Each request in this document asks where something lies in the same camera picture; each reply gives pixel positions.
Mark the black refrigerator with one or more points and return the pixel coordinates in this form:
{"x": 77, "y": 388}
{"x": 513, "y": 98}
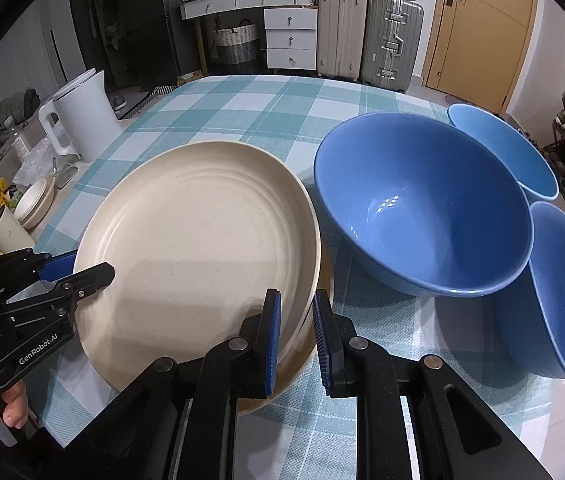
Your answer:
{"x": 132, "y": 20}

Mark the wooden door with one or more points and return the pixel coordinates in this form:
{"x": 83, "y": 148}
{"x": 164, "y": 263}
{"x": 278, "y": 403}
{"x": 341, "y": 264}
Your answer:
{"x": 482, "y": 30}

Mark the dark jacket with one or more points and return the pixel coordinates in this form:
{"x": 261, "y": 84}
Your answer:
{"x": 7, "y": 115}

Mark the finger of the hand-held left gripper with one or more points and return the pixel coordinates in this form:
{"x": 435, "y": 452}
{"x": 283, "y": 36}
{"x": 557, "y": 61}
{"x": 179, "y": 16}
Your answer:
{"x": 60, "y": 267}
{"x": 92, "y": 277}

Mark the person's left hand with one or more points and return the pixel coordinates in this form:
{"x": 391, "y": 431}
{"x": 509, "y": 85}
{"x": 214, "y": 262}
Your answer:
{"x": 15, "y": 405}

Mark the white electric kettle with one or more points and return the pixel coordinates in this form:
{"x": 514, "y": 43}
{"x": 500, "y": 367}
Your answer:
{"x": 87, "y": 120}

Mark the teal checked tablecloth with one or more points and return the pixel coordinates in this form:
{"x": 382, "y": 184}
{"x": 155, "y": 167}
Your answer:
{"x": 242, "y": 105}

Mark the blue bowl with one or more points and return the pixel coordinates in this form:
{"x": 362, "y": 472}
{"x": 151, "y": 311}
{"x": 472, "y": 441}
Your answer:
{"x": 562, "y": 300}
{"x": 512, "y": 155}
{"x": 427, "y": 200}

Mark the small cardboard box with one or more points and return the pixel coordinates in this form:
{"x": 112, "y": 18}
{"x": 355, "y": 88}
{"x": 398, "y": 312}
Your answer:
{"x": 190, "y": 78}

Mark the silver suitcase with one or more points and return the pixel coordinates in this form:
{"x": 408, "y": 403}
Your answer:
{"x": 392, "y": 40}

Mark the yellow packet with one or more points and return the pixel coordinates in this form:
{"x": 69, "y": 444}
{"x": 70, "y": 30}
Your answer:
{"x": 2, "y": 192}

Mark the cream ribbed plate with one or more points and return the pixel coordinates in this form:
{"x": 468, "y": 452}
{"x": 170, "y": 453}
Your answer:
{"x": 187, "y": 240}
{"x": 257, "y": 405}

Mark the clear plastic bag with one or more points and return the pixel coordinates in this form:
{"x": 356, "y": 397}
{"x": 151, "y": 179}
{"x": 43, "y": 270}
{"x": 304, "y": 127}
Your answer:
{"x": 37, "y": 162}

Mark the white cup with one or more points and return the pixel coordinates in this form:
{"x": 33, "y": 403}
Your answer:
{"x": 7, "y": 235}

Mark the glass bottle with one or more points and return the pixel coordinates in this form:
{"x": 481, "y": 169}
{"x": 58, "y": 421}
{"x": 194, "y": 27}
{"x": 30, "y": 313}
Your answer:
{"x": 20, "y": 140}

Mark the woven laundry basket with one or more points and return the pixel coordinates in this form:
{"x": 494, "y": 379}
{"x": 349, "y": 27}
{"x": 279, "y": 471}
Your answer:
{"x": 236, "y": 42}

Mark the beige suitcase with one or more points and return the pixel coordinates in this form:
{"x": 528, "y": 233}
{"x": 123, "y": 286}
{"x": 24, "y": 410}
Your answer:
{"x": 341, "y": 35}

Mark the metal phone stand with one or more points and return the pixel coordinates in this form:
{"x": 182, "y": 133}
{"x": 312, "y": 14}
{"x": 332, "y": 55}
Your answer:
{"x": 65, "y": 175}

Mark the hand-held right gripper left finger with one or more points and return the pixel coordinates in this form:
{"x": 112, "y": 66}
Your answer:
{"x": 272, "y": 345}

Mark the white drawer desk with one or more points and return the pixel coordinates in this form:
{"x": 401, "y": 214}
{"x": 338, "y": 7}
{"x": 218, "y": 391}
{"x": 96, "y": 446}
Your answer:
{"x": 287, "y": 30}

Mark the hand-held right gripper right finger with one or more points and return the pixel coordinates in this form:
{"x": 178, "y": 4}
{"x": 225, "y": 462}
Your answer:
{"x": 322, "y": 340}

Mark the striped floor mat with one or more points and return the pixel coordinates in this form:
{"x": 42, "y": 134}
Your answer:
{"x": 147, "y": 100}

